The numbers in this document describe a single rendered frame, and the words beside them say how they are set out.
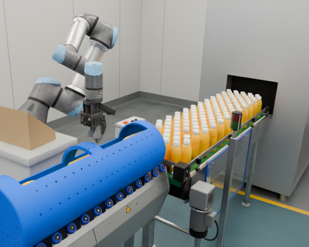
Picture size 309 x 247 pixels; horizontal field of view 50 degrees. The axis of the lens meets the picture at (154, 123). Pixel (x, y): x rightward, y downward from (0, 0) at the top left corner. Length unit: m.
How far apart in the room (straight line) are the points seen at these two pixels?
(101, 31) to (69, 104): 0.41
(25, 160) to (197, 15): 4.96
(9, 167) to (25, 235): 0.59
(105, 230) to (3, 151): 0.61
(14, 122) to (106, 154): 0.49
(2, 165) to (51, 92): 0.43
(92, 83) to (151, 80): 5.33
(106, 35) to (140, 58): 4.97
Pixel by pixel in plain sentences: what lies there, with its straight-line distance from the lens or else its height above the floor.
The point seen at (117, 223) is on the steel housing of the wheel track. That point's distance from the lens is 1.63.
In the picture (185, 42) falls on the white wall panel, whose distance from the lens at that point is 6.25.
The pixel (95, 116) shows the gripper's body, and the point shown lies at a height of 1.37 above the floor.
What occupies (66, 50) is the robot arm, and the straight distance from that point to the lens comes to 1.49.
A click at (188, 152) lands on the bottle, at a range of 1.94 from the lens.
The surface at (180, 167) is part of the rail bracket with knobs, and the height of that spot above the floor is 1.00.
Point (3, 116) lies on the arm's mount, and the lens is 1.76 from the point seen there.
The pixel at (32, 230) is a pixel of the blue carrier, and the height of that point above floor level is 1.09.
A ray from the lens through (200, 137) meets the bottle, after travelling 2.15.
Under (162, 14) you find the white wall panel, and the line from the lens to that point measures 6.46.
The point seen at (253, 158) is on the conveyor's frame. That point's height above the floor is 0.52.
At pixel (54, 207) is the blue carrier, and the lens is 1.27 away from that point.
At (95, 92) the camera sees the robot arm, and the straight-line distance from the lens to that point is 1.41.
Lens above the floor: 1.82
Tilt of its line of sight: 20 degrees down
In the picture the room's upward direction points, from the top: 3 degrees clockwise
